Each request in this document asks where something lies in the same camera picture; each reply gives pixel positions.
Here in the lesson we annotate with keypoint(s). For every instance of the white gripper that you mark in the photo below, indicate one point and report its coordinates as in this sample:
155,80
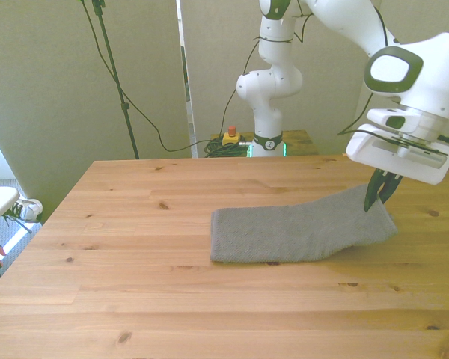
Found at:
404,164

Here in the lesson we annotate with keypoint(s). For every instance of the grey towel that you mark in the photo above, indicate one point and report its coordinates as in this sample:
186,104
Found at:
284,232

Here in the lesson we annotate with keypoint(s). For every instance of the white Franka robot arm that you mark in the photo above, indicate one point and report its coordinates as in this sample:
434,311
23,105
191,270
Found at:
269,86

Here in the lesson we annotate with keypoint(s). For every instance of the small wooden base table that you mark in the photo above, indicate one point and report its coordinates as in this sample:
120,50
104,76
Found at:
299,144

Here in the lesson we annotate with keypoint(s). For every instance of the yellow emergency stop button box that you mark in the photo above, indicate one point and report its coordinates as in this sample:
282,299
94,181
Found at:
231,139

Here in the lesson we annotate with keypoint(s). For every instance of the black straight stand pole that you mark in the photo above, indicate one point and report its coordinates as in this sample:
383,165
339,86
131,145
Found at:
115,75

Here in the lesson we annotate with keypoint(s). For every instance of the white sneaker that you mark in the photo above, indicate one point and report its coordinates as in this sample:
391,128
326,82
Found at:
30,210

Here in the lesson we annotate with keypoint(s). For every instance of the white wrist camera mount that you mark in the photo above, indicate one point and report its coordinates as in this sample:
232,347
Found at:
415,121

